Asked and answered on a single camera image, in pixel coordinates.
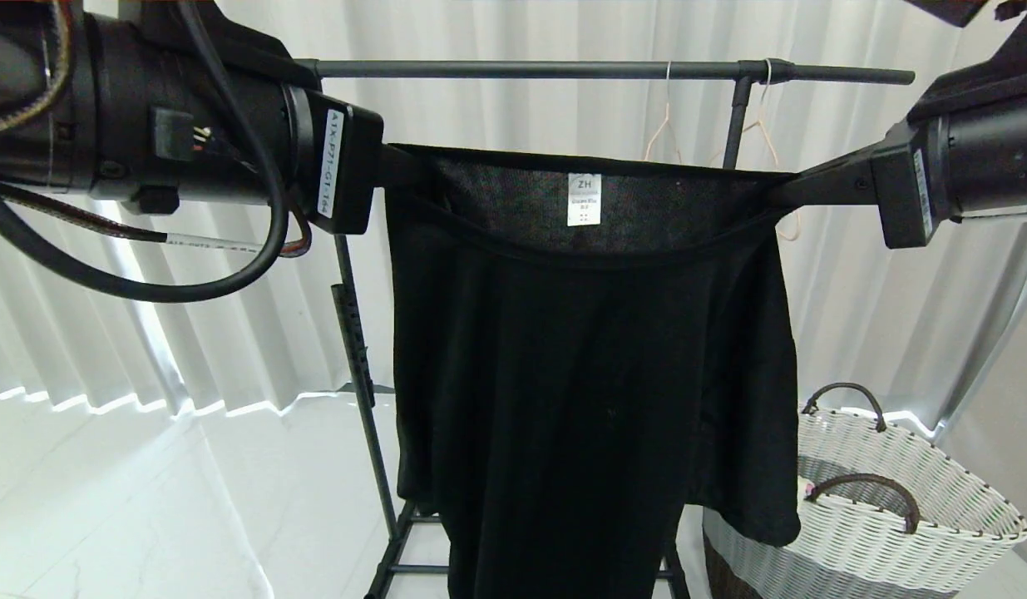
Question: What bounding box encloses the black garment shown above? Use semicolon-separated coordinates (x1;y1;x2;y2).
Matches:
384;143;805;599

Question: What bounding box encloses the white laundry basket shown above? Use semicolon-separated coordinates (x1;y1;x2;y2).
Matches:
703;383;1027;599

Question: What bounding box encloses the black clothes rack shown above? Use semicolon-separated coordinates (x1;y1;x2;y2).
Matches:
297;58;916;599

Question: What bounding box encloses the white curtain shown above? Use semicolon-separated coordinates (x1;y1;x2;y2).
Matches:
0;0;1027;433

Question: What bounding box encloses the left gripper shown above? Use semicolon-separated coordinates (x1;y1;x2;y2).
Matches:
85;17;386;235

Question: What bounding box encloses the pink clothes hanger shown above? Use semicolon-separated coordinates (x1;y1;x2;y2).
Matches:
644;62;684;165
713;60;805;242

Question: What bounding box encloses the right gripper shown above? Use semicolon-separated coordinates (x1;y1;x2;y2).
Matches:
767;100;1027;249

